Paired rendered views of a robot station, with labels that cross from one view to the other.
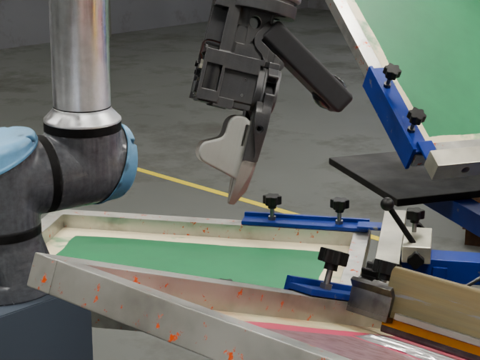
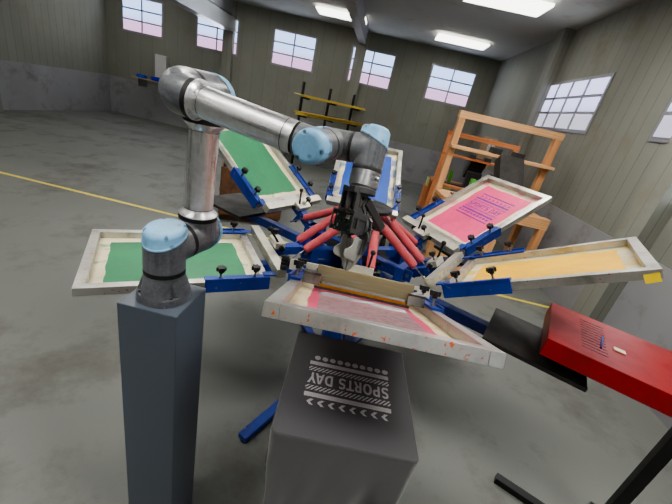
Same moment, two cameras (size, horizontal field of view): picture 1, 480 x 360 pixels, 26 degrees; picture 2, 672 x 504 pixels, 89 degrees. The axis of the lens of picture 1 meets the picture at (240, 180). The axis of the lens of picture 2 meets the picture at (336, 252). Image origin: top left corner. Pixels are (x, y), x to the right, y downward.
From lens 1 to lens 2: 0.74 m
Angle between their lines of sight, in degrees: 40
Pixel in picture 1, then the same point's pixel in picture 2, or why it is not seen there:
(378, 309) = (315, 280)
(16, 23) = not seen: outside the picture
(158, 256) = not seen: hidden behind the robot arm
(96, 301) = (308, 321)
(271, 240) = not seen: hidden behind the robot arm
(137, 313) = (333, 325)
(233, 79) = (359, 223)
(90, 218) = (116, 233)
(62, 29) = (199, 172)
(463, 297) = (347, 274)
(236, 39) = (356, 205)
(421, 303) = (330, 277)
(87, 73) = (209, 193)
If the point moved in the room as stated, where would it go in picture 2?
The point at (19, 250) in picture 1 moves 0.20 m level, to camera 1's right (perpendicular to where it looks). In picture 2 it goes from (181, 279) to (245, 271)
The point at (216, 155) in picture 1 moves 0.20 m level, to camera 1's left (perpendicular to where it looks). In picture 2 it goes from (349, 253) to (277, 262)
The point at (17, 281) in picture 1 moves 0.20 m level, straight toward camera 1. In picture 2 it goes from (181, 294) to (219, 329)
